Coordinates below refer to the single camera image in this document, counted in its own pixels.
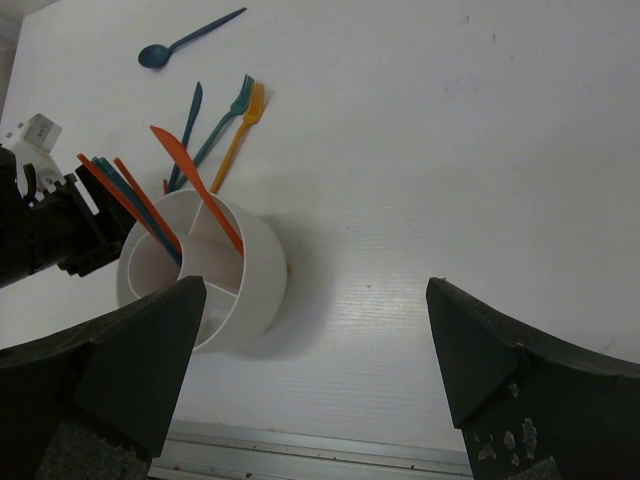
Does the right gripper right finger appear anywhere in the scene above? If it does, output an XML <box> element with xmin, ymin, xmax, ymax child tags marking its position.
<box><xmin>426</xmin><ymin>278</ymin><xmax>639</xmax><ymax>479</ymax></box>

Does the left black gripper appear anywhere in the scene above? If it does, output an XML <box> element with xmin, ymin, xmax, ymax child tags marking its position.
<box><xmin>1</xmin><ymin>148</ymin><xmax>136</xmax><ymax>287</ymax></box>

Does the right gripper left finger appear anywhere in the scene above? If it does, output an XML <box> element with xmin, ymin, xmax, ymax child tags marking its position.
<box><xmin>1</xmin><ymin>276</ymin><xmax>206</xmax><ymax>479</ymax></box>

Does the dark teal chopstick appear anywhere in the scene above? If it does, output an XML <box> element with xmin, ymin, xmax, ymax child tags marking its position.
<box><xmin>141</xmin><ymin>204</ymin><xmax>182</xmax><ymax>267</ymax></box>

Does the orange plastic knife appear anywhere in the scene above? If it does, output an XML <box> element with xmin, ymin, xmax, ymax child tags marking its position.
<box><xmin>150</xmin><ymin>125</ymin><xmax>244</xmax><ymax>256</ymax></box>

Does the dark blue plastic knife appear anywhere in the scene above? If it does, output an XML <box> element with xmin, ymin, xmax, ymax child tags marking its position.
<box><xmin>166</xmin><ymin>82</ymin><xmax>203</xmax><ymax>193</ymax></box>

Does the white divided round container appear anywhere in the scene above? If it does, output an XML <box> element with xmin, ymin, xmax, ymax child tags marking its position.
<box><xmin>116</xmin><ymin>190</ymin><xmax>287</xmax><ymax>354</ymax></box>

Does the dark blue plastic spoon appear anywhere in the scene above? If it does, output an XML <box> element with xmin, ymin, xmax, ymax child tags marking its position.
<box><xmin>138</xmin><ymin>7</ymin><xmax>247</xmax><ymax>70</ymax></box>

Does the teal plastic fork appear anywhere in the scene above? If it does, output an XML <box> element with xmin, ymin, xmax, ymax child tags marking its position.
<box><xmin>193</xmin><ymin>75</ymin><xmax>254</xmax><ymax>167</ymax></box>

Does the orange-yellow plastic fork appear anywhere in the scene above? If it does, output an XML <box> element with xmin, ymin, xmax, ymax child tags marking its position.
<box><xmin>209</xmin><ymin>82</ymin><xmax>265</xmax><ymax>194</ymax></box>

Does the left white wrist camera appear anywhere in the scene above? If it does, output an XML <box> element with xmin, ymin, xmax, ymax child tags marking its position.
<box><xmin>1</xmin><ymin>113</ymin><xmax>65</xmax><ymax>194</ymax></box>

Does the aluminium frame rail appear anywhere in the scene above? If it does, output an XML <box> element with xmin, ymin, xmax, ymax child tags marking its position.
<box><xmin>149</xmin><ymin>420</ymin><xmax>473</xmax><ymax>479</ymax></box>

